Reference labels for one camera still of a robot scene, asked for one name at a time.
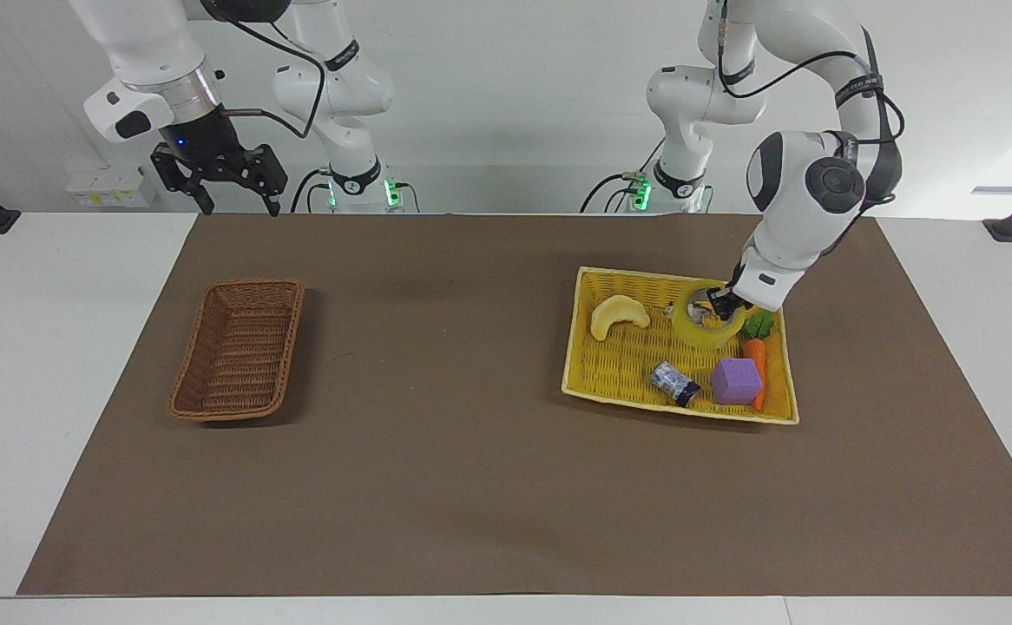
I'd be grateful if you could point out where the orange carrot toy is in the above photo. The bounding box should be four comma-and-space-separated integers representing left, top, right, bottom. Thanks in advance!
741, 310, 777, 413

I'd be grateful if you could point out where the purple cube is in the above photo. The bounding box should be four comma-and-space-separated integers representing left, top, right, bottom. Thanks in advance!
710, 357, 764, 406

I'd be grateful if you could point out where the brown wicker basket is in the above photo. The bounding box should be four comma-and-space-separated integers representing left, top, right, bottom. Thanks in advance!
168, 278, 306, 424

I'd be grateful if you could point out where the black cable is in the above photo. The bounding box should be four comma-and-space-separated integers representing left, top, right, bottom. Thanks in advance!
716, 0, 906, 209
290, 168, 333, 214
580, 137, 668, 214
200, 0, 328, 140

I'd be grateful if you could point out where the yellow banana toy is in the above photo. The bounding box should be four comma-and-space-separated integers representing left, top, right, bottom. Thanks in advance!
590, 295, 651, 341

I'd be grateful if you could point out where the yellow woven basket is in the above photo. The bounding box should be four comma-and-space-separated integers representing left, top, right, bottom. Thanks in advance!
561, 266, 800, 425

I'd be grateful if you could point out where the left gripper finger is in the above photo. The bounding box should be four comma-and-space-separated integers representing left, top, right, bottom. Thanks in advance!
706, 286, 755, 324

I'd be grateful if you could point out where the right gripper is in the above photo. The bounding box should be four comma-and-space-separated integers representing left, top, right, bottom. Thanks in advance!
150, 106, 289, 218

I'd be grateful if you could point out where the yellow tape roll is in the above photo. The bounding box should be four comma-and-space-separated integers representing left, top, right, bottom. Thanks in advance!
673, 282, 747, 352

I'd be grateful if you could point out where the small blue white can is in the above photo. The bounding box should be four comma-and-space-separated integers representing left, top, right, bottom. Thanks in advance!
650, 361, 702, 408

